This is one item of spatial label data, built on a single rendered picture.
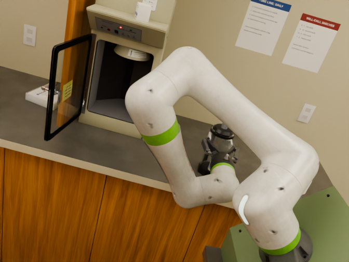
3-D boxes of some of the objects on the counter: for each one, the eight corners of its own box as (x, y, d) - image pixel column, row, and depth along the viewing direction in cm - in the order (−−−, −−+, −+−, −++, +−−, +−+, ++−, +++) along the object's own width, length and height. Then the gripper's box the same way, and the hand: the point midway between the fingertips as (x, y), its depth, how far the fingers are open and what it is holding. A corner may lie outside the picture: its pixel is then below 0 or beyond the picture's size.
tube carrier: (197, 160, 160) (211, 121, 150) (218, 166, 161) (233, 128, 151) (197, 173, 151) (211, 132, 141) (219, 179, 151) (236, 139, 141)
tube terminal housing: (93, 103, 187) (117, -48, 152) (148, 118, 189) (185, -28, 154) (77, 121, 165) (102, -50, 130) (141, 139, 166) (182, -26, 131)
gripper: (252, 164, 129) (245, 136, 149) (198, 149, 127) (198, 123, 148) (244, 179, 132) (239, 150, 152) (192, 165, 131) (193, 138, 151)
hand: (219, 139), depth 148 cm, fingers closed on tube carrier, 9 cm apart
